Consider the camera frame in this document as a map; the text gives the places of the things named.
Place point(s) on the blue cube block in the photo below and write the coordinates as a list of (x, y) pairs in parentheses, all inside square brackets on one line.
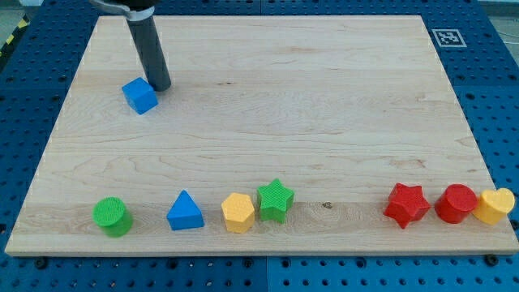
[(140, 95)]

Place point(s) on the green star block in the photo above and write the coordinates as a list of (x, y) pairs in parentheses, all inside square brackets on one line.
[(274, 200)]

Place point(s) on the yellow hexagon block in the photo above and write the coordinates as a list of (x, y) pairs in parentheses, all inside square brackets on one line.
[(238, 212)]

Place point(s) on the wooden board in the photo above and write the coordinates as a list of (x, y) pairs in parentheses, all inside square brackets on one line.
[(339, 108)]

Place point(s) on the blue triangle block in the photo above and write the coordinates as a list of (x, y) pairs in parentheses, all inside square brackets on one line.
[(184, 213)]

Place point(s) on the red star block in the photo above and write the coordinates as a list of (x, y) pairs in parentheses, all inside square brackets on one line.
[(406, 204)]

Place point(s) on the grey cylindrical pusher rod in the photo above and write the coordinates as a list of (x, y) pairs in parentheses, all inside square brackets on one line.
[(148, 46)]

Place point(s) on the green cylinder block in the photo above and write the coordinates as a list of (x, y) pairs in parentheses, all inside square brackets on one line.
[(112, 217)]

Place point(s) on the red cylinder block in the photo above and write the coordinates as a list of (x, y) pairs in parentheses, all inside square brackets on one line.
[(456, 203)]

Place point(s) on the white fiducial marker tag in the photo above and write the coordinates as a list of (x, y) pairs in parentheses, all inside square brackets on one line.
[(448, 38)]

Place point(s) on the yellow heart block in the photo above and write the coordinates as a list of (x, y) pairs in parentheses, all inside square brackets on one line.
[(494, 205)]

